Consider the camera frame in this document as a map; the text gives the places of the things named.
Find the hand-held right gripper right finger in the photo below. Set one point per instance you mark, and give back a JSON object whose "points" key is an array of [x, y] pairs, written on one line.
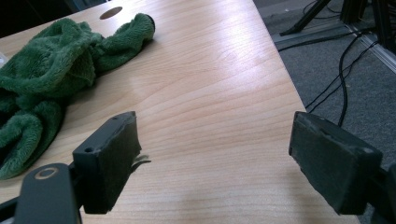
{"points": [[333, 161]]}

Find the aluminium frame rail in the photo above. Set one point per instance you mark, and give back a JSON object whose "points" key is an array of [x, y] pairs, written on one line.
{"points": [[372, 46]]}

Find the black metal stand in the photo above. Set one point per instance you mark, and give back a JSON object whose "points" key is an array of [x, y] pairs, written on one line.
{"points": [[373, 18]]}

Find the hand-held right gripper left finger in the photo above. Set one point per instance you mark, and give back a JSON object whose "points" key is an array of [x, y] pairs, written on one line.
{"points": [[106, 165]]}

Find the green fleece cloth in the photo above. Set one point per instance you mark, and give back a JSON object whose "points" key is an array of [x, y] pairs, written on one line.
{"points": [[53, 81]]}

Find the black stand leg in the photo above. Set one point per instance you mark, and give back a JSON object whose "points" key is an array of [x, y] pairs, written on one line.
{"points": [[303, 20]]}

